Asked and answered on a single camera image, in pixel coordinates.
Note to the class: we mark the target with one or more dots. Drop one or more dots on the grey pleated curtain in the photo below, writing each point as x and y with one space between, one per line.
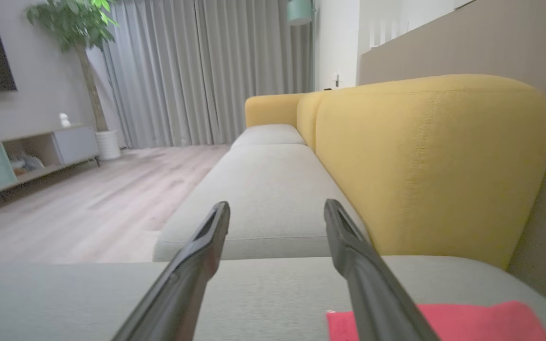
183 71

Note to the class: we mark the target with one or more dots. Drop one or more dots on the mint green floor lamp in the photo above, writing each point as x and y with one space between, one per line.
299 12

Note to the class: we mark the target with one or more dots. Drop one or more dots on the green potted tree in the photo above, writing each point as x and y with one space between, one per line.
78 19

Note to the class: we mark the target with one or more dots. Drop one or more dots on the red shorts with white stripes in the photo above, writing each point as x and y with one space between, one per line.
481 324

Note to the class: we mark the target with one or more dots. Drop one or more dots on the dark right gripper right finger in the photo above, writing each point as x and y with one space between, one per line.
377 303

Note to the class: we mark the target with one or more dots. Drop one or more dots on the yellow sofa armrest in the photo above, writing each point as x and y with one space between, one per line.
270 109

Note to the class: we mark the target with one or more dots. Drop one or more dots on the pale items in cabinet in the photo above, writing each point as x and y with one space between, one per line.
26 165

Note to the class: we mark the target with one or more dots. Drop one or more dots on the white slatted railing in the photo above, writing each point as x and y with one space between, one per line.
386 33

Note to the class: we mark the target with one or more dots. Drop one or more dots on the large yellow sofa back cushion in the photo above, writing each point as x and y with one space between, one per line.
434 166

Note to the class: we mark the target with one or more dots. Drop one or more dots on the white plant pot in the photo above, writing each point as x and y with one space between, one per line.
108 144

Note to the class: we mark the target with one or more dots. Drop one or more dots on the small grey sofa seat cushion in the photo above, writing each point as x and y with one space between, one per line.
268 135

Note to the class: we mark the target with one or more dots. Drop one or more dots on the low wooden tv cabinet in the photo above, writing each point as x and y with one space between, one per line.
74 144

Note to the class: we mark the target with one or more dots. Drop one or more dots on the small white figurine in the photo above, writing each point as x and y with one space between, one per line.
65 121

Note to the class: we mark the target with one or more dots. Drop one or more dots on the narrow yellow sofa back cushion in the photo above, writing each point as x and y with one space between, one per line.
307 118

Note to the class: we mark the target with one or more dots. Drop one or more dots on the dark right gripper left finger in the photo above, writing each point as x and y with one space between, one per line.
183 293

